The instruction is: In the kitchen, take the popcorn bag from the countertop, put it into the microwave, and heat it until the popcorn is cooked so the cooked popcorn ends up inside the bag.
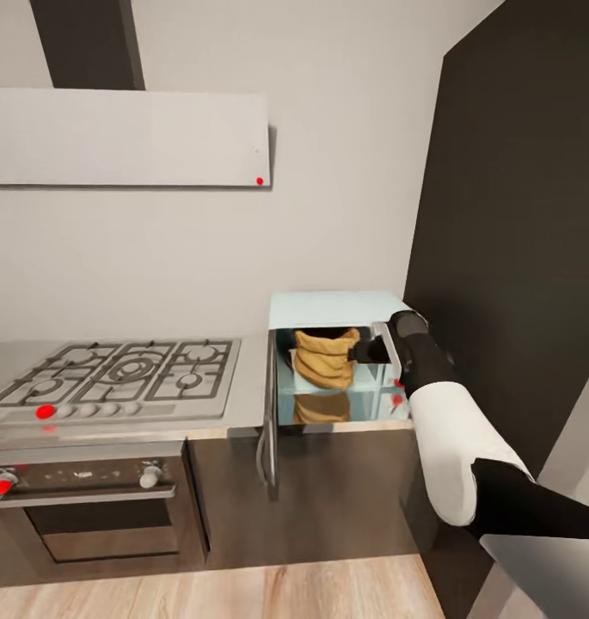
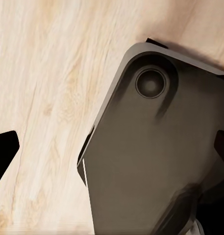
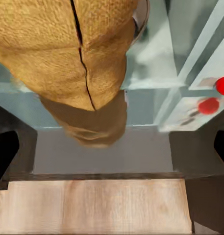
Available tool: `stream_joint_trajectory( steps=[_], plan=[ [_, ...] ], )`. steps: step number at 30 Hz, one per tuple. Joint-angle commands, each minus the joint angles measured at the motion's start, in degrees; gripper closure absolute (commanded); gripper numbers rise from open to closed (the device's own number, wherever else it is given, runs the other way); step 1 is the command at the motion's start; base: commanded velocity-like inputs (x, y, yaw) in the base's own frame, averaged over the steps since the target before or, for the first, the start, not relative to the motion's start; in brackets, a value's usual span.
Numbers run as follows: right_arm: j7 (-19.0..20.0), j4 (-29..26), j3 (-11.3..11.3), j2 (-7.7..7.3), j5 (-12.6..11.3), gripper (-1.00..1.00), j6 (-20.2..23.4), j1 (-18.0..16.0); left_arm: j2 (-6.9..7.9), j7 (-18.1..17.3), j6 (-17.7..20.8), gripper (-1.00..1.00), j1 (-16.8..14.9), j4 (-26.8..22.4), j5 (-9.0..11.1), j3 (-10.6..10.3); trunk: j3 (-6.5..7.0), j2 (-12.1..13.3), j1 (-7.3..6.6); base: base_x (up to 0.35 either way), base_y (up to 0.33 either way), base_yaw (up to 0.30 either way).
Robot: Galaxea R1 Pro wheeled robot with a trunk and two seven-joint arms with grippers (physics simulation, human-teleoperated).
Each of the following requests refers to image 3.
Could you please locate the microwave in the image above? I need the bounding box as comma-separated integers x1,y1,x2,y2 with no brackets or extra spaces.
0,0,224,95

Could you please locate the popcorn bag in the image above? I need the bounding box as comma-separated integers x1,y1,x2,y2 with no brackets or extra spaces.
0,0,139,111

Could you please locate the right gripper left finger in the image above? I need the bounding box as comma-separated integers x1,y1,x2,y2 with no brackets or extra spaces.
0,130,20,179

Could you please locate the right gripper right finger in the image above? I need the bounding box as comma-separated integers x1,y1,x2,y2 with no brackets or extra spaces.
214,130,224,161

